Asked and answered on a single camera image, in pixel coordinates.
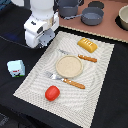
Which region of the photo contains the beige bowl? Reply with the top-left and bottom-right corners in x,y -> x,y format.
119,5 -> 128,30

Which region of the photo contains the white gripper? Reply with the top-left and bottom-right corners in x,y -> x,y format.
24,13 -> 59,48

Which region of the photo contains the black table cloth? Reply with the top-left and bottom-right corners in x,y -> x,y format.
0,4 -> 128,128

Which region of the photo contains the knife with orange handle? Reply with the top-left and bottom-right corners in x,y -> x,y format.
58,49 -> 97,63

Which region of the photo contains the red toy tomato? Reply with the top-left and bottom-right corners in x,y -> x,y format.
45,86 -> 60,101

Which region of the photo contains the beige woven placemat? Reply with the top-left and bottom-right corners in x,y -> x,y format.
13,30 -> 115,128

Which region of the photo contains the fork with orange handle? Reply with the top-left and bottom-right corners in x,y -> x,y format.
45,71 -> 85,89

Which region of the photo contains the yellow toy bread loaf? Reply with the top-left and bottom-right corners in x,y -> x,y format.
78,38 -> 98,53

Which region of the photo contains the round wooden plate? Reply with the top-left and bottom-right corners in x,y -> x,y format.
56,55 -> 83,78

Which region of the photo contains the light blue toy carton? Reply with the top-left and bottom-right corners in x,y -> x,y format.
7,60 -> 25,77

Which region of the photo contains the grey toy pot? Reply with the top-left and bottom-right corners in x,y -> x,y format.
55,0 -> 83,18

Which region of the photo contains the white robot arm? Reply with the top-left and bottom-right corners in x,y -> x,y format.
11,0 -> 59,48

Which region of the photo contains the grey toy frying pan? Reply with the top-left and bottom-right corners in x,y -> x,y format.
65,7 -> 104,26

